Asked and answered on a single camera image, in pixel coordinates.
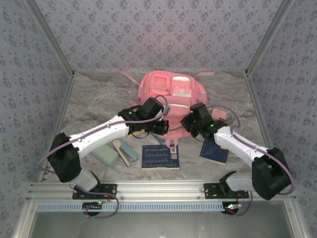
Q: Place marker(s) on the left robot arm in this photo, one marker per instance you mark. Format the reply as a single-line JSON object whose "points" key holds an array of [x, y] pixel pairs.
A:
{"points": [[99, 134]]}

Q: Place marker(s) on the grey metal lower panel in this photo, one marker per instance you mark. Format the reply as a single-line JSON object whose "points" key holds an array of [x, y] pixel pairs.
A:
{"points": [[158, 225]]}

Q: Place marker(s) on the green pencil case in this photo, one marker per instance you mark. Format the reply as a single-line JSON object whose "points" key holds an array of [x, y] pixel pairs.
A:
{"points": [[105, 155]]}

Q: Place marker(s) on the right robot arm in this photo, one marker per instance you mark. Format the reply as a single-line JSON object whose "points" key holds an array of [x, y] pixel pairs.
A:
{"points": [[237, 143]]}

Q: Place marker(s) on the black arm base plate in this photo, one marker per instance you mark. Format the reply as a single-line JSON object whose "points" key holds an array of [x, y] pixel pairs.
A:
{"points": [[213, 193], [109, 194]]}

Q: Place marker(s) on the aluminium frame post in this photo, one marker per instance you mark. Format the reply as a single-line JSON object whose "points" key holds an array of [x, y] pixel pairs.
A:
{"points": [[272, 32], [49, 39]]}

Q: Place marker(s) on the black controller board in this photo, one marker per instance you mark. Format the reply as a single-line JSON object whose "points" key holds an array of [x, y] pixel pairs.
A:
{"points": [[231, 207], [92, 205]]}

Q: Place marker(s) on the long aluminium mounting rail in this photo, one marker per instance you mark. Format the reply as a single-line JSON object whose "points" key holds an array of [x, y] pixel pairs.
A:
{"points": [[158, 189]]}

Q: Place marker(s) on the blue and beige stapler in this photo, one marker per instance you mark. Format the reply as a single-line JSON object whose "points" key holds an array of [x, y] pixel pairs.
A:
{"points": [[126, 152]]}

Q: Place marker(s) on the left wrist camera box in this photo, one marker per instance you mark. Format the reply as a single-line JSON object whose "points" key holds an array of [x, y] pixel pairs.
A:
{"points": [[167, 110]]}

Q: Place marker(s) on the pink backpack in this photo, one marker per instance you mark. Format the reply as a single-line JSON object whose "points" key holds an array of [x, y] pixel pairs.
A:
{"points": [[173, 116]]}

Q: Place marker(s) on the dark blue book QR codes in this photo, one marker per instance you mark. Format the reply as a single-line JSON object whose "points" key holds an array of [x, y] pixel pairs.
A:
{"points": [[158, 157]]}

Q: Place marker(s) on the dark blue book whale drawing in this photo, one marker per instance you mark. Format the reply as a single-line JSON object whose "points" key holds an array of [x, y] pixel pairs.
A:
{"points": [[213, 153]]}

